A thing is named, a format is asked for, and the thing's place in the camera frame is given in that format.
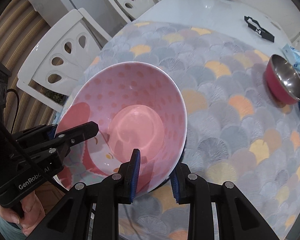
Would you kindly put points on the red steel bowl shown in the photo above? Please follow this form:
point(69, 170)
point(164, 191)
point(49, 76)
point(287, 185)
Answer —
point(283, 80)

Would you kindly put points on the white chair near left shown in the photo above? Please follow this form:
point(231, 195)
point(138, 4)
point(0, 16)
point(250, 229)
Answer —
point(61, 56)

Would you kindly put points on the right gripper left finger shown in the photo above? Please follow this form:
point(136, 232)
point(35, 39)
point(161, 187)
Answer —
point(92, 211)

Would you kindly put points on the blue tissue pack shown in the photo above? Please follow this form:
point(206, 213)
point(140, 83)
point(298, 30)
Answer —
point(292, 55)

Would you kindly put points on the pink ceramic bowl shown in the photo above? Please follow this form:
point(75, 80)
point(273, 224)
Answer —
point(136, 106)

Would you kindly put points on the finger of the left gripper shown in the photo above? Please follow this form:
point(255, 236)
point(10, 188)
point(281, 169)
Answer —
point(67, 138)
point(38, 133)

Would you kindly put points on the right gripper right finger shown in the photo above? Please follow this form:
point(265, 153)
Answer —
point(237, 218)

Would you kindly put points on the white dining table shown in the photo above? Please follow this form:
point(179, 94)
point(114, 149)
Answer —
point(223, 16)

